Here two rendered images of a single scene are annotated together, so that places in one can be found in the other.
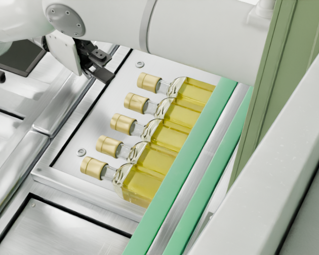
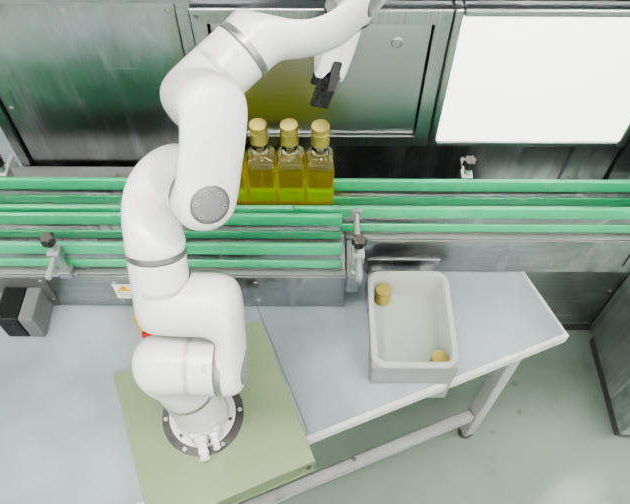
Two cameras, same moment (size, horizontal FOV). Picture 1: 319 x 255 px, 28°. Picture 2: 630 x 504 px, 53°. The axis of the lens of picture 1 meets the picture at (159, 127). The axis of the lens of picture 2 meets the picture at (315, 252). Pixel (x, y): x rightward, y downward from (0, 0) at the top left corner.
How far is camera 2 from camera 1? 1.51 m
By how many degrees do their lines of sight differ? 79
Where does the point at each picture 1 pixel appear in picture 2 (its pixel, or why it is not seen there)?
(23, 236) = (130, 20)
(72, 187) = not seen: hidden behind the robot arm
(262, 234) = not seen: outside the picture
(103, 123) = not seen: hidden behind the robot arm
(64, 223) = (168, 48)
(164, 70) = (396, 69)
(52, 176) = (197, 34)
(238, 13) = (193, 431)
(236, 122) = (258, 263)
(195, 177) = (196, 257)
